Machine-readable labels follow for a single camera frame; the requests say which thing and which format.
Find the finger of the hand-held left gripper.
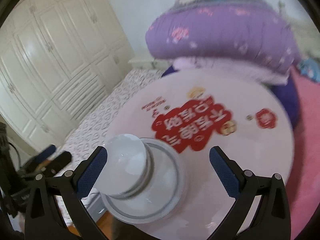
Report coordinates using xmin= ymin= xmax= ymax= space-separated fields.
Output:
xmin=35 ymin=144 xmax=56 ymax=165
xmin=37 ymin=151 xmax=72 ymax=177

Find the cream nightstand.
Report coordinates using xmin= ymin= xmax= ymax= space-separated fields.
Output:
xmin=129 ymin=56 xmax=165 ymax=69

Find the cream panelled wardrobe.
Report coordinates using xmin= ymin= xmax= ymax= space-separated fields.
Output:
xmin=0 ymin=0 xmax=135 ymax=153

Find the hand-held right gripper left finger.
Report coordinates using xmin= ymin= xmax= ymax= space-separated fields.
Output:
xmin=24 ymin=146 xmax=109 ymax=240

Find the round pink printed table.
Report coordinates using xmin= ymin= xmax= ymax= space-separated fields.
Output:
xmin=99 ymin=70 xmax=295 ymax=240

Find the purple floral quilt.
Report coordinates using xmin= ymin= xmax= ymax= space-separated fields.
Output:
xmin=146 ymin=4 xmax=302 ymax=72

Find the blue printed pillow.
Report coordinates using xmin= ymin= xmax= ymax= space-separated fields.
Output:
xmin=299 ymin=59 xmax=320 ymax=83

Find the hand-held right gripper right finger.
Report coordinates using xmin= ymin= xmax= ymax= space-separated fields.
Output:
xmin=209 ymin=146 xmax=299 ymax=240

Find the heart print bedsheet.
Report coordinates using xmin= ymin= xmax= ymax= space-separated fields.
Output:
xmin=54 ymin=69 xmax=165 ymax=210

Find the pink bedspread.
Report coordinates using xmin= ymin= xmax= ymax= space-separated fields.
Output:
xmin=285 ymin=67 xmax=320 ymax=240

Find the dark cloth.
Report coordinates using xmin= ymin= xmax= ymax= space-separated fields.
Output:
xmin=0 ymin=122 xmax=18 ymax=220

